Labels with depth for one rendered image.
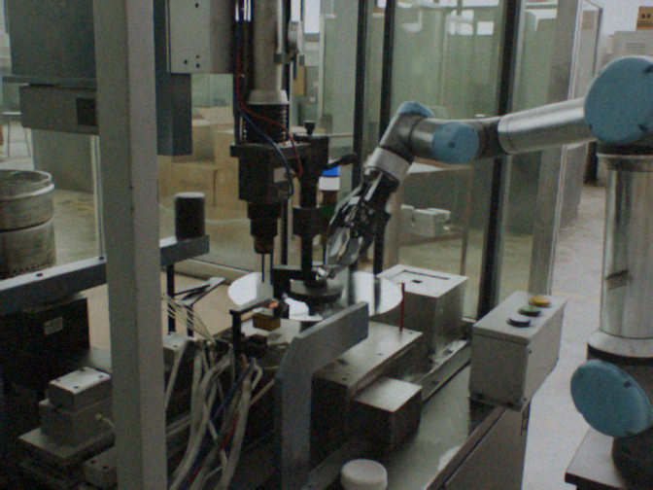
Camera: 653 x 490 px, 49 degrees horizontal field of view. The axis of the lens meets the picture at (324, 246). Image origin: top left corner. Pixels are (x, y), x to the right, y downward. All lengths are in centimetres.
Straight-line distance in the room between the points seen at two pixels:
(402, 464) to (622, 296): 43
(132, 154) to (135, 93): 5
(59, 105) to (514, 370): 99
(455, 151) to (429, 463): 53
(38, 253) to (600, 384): 117
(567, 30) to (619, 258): 65
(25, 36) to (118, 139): 90
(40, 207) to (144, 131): 102
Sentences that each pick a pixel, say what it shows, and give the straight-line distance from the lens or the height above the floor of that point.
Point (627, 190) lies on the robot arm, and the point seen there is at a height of 121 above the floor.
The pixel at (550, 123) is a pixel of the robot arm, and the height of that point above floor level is 128.
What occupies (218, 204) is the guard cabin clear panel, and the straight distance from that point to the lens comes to 208.
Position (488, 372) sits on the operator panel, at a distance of 140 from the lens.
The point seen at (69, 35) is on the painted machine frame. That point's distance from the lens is 144.
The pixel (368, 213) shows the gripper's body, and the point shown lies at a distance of 133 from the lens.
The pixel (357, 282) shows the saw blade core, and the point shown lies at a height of 95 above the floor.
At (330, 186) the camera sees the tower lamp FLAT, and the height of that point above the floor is 111.
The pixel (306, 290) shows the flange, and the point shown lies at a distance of 133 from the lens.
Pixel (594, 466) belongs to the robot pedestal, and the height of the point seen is 75.
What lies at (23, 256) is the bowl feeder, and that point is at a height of 96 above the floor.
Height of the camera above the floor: 136
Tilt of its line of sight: 14 degrees down
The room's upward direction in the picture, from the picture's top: 2 degrees clockwise
